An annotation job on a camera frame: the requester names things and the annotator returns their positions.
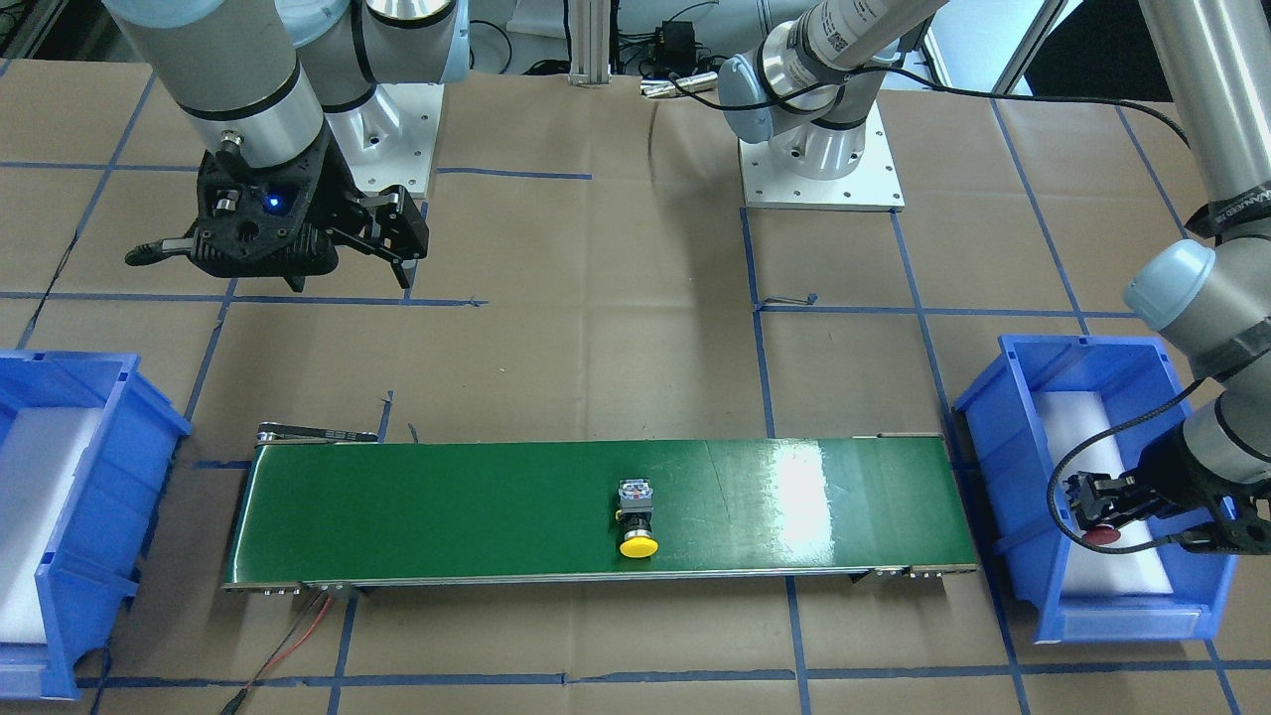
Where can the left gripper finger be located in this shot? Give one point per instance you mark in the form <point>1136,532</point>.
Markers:
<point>1105,499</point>
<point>1193,541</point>

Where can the red push button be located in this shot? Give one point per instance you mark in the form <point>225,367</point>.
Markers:
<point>1101,535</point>

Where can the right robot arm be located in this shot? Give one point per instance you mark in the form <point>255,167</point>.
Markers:
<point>288,97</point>

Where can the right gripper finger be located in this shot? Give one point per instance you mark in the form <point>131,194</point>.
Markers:
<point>295,281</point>
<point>404,272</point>

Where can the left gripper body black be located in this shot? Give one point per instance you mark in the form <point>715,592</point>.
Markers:
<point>1164,479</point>

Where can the aluminium frame post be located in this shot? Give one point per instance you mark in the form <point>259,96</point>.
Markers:
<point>590,39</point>

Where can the yellow push button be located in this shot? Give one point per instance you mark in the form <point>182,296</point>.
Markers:
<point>634,518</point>

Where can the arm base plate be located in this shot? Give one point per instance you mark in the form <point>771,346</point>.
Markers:
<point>818,168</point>
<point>391,138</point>

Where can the green conveyor belt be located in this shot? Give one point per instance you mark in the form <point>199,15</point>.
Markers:
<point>316,515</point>

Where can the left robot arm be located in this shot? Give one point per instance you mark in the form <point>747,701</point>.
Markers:
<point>1206,294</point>

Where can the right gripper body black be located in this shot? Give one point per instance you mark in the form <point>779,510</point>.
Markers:
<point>345,202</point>

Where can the blue bin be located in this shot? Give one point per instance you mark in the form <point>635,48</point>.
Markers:
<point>87,447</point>
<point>1058,423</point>

